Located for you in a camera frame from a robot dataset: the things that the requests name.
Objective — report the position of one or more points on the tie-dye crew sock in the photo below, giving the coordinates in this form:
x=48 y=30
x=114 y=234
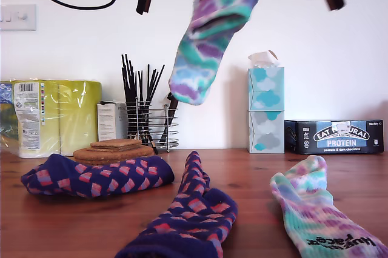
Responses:
x=312 y=197
x=209 y=43

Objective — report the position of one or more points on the purple pink-patterned sock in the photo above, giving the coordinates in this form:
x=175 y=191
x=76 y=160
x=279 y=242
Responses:
x=91 y=179
x=194 y=218

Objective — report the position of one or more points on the white tissue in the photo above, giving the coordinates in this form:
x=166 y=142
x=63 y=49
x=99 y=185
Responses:
x=262 y=58

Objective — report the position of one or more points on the blue cloud tissue box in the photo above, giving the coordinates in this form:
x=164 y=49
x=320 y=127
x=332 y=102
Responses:
x=266 y=90

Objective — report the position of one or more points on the black thin stick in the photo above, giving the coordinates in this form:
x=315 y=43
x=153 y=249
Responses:
x=148 y=81
x=125 y=78
x=158 y=81
x=128 y=78
x=141 y=87
x=132 y=81

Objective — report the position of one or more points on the grey cloud tissue box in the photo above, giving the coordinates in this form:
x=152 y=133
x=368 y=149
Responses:
x=266 y=130

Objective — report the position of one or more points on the black protein bar box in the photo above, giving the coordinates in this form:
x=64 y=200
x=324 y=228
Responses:
x=333 y=138

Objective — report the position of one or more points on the small white printed carton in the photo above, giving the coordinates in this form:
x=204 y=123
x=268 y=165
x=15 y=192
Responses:
x=106 y=120

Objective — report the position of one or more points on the black marker pen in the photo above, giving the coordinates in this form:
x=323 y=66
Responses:
x=153 y=145

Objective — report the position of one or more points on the square cork coaster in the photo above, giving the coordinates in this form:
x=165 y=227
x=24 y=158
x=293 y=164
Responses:
x=115 y=142
x=100 y=147

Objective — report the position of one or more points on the yellow paper towel pack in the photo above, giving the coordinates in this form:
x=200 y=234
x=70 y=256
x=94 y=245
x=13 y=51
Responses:
x=69 y=118

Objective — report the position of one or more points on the white light switch plate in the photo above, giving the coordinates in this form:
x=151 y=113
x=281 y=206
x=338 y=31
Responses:
x=18 y=18

